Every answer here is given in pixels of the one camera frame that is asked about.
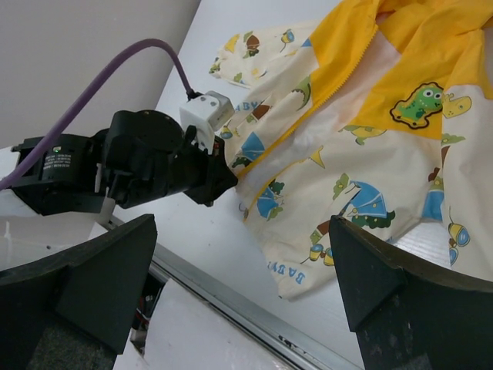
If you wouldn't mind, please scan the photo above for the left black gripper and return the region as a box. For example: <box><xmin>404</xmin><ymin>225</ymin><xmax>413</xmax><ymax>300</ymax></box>
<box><xmin>92</xmin><ymin>110</ymin><xmax>238</xmax><ymax>209</ymax></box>

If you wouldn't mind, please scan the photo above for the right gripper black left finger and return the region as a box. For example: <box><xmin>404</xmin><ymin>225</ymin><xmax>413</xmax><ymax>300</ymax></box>
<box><xmin>1</xmin><ymin>214</ymin><xmax>157</xmax><ymax>369</ymax></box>

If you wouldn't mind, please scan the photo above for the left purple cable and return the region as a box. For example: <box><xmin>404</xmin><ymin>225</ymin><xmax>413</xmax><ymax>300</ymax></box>
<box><xmin>0</xmin><ymin>37</ymin><xmax>201</xmax><ymax>192</ymax></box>

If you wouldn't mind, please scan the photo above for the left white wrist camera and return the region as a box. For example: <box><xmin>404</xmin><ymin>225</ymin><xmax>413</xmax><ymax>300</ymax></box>
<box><xmin>179</xmin><ymin>91</ymin><xmax>235</xmax><ymax>154</ymax></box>

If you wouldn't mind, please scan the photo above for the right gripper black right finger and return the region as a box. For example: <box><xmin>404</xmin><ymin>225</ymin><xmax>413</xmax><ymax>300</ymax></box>
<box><xmin>329</xmin><ymin>216</ymin><xmax>492</xmax><ymax>369</ymax></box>

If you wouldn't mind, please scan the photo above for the aluminium front rail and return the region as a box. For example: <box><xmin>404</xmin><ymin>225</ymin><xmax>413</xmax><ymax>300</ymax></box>
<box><xmin>111</xmin><ymin>215</ymin><xmax>363</xmax><ymax>370</ymax></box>

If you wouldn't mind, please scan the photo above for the yellow cream printed kids jacket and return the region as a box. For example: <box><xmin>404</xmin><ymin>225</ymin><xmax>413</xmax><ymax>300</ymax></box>
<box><xmin>210</xmin><ymin>1</ymin><xmax>492</xmax><ymax>299</ymax></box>

